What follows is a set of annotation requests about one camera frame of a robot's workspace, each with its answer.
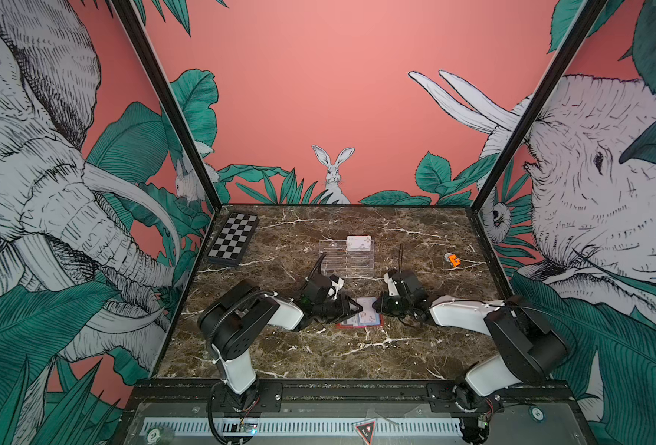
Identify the clear acrylic card display rack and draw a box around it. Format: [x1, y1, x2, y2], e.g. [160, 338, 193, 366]
[319, 239, 375, 279]

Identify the white credit card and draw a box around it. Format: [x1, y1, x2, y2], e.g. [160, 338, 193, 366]
[347, 235, 373, 251]

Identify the red leather card holder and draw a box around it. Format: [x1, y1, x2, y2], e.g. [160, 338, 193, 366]
[337, 311, 384, 329]

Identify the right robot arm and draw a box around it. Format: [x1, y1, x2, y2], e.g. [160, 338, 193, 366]
[374, 270, 570, 413]

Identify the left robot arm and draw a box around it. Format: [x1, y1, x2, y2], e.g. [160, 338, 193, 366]
[197, 274, 363, 396]

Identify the orange toy car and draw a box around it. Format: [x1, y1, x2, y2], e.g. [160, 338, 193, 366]
[444, 253, 461, 267]

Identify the folded black chess board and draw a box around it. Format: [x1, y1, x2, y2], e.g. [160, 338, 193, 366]
[207, 211, 259, 267]

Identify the red warning triangle sticker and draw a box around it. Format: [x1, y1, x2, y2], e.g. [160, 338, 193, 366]
[354, 420, 376, 445]

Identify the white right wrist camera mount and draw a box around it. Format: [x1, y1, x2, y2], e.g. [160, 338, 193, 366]
[383, 273, 400, 297]

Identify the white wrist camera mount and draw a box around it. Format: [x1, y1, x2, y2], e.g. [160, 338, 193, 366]
[328, 274, 345, 300]
[383, 273, 400, 297]

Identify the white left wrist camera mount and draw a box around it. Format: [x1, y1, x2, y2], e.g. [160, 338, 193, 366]
[328, 274, 345, 300]

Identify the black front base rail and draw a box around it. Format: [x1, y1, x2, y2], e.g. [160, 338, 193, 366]
[125, 378, 580, 415]

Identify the black corner frame post right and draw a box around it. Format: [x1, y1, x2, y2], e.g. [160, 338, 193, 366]
[470, 0, 607, 213]

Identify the black corner frame post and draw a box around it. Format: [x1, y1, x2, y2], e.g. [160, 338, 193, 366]
[470, 0, 607, 213]
[111, 0, 222, 211]

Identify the black corner frame post left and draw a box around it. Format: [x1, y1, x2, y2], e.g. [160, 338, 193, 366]
[111, 0, 222, 211]

